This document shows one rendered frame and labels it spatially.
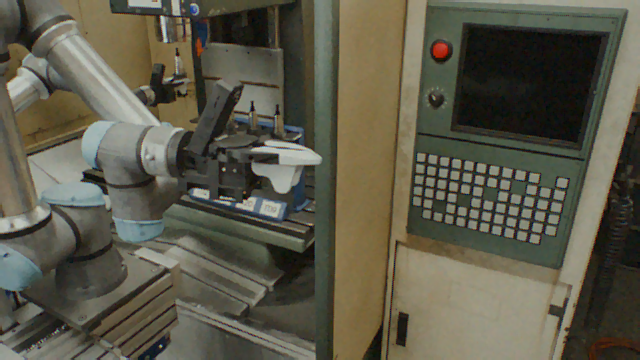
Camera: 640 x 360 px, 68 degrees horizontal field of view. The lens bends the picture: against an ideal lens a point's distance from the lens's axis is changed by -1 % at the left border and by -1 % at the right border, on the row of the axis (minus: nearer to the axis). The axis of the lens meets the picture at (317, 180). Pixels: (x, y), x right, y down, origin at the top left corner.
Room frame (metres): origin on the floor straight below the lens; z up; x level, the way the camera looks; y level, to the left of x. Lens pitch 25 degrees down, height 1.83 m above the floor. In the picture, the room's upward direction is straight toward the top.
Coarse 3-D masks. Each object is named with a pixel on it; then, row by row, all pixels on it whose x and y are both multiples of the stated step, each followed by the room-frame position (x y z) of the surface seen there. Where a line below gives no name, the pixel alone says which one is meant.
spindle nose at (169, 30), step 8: (160, 24) 1.98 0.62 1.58; (168, 24) 1.97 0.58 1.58; (176, 24) 1.98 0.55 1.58; (184, 24) 1.99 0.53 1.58; (192, 24) 2.04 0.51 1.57; (160, 32) 1.98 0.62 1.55; (168, 32) 1.97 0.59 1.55; (176, 32) 1.97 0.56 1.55; (184, 32) 1.99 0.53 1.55; (192, 32) 2.03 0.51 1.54; (160, 40) 1.98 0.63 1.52; (168, 40) 1.97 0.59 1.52; (176, 40) 1.97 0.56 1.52; (184, 40) 1.99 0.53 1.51
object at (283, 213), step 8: (192, 192) 1.80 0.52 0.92; (208, 200) 1.76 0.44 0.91; (256, 200) 1.68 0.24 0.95; (272, 200) 1.66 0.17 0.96; (232, 208) 1.70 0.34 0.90; (240, 208) 1.68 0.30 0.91; (256, 208) 1.66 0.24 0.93; (280, 208) 1.63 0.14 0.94; (264, 216) 1.63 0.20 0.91; (272, 216) 1.62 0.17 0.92; (280, 216) 1.61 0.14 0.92
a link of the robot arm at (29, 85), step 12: (24, 60) 1.54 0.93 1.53; (36, 60) 1.50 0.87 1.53; (24, 72) 1.46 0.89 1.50; (36, 72) 1.47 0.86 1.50; (48, 72) 1.46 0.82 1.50; (12, 84) 1.43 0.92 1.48; (24, 84) 1.44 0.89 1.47; (36, 84) 1.45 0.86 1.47; (48, 84) 1.48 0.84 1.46; (12, 96) 1.39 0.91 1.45; (24, 96) 1.42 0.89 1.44; (36, 96) 1.46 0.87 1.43; (48, 96) 1.49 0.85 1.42; (24, 108) 1.42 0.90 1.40
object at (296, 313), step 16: (288, 256) 1.73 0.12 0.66; (304, 256) 1.67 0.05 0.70; (288, 272) 1.56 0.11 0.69; (304, 272) 1.52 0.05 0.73; (288, 288) 1.42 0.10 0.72; (304, 288) 1.38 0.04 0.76; (256, 304) 1.38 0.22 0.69; (272, 304) 1.34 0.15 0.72; (288, 304) 1.30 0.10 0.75; (304, 304) 1.27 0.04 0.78; (272, 320) 1.32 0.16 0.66; (288, 320) 1.29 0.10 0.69; (304, 320) 1.26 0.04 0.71
